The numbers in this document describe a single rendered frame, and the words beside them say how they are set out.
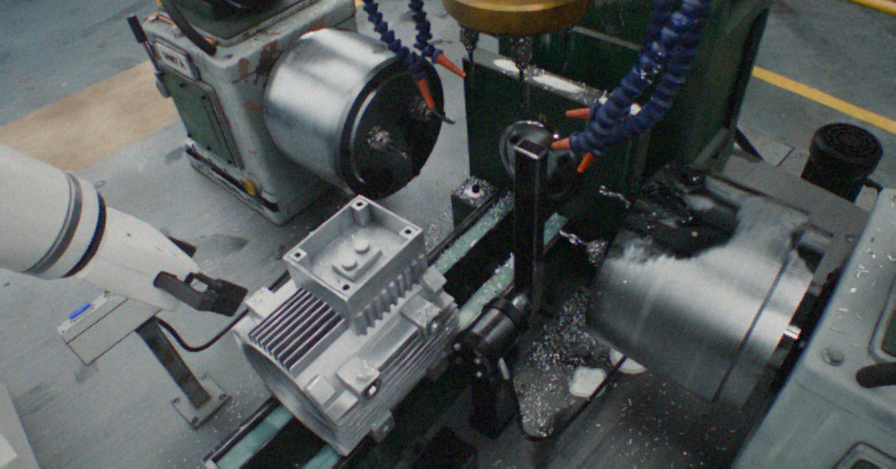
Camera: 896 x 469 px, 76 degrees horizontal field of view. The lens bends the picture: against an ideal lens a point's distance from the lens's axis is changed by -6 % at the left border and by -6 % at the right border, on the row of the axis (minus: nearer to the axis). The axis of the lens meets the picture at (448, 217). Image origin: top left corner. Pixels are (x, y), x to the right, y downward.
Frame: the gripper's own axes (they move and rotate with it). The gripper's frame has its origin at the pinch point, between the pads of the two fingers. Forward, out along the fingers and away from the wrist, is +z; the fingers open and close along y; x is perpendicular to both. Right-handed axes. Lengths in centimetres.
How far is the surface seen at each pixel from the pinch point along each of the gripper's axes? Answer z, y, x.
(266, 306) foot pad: 11.3, -0.9, -1.2
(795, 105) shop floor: 228, 12, 158
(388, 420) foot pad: 20.2, 15.7, -5.0
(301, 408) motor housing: 21.0, 4.2, -10.9
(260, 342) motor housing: 6.2, 5.2, -3.3
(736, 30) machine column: 36, 24, 63
